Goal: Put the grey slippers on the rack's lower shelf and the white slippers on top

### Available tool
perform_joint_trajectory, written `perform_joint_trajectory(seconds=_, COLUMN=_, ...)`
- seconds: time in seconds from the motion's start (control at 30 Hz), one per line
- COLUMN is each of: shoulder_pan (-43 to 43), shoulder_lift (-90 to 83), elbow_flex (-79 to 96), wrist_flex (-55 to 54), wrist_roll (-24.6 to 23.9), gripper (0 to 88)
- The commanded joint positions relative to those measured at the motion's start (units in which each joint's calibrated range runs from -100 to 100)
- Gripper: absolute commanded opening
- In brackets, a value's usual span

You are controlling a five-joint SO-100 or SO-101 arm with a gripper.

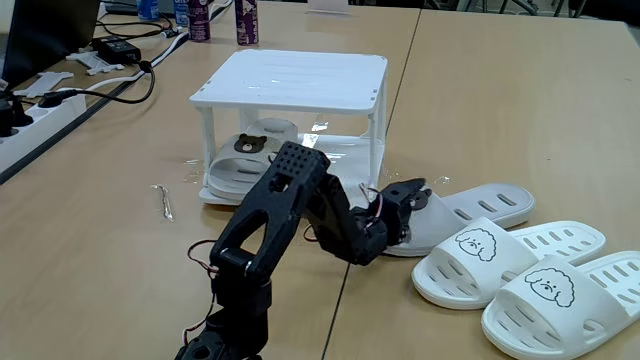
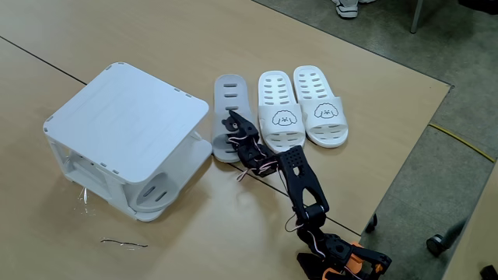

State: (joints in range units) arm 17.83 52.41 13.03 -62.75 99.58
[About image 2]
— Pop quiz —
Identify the grey bear print slipper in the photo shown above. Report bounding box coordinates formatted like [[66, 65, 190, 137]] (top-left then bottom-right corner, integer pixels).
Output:
[[126, 172, 183, 214], [211, 73, 257, 163]]

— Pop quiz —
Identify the white dog print slipper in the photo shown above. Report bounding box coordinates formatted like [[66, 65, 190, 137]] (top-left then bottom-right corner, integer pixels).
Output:
[[293, 65, 349, 149], [258, 70, 307, 157]]

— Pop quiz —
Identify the white two-shelf shoe rack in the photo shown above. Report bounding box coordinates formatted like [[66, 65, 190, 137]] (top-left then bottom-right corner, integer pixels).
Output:
[[42, 61, 213, 223]]

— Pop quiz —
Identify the thin clear tape strip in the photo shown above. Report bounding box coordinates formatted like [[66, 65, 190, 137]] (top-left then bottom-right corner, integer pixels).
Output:
[[100, 237, 149, 250]]

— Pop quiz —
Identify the person's white shoe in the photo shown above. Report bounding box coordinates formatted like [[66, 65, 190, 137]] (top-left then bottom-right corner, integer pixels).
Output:
[[335, 0, 359, 19]]

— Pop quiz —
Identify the grey metal furniture leg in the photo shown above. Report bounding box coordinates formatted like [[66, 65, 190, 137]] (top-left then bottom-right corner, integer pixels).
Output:
[[410, 0, 425, 34]]

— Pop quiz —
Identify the grey chair leg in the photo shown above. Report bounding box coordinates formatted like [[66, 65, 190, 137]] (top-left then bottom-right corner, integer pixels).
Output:
[[441, 216, 469, 250]]

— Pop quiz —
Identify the small black floor object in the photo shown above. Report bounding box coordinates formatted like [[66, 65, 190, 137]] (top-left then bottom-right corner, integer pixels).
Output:
[[479, 264, 498, 280]]

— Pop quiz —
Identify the yellow floor cable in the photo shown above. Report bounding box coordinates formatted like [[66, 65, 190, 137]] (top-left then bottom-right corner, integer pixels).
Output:
[[427, 122, 497, 163]]

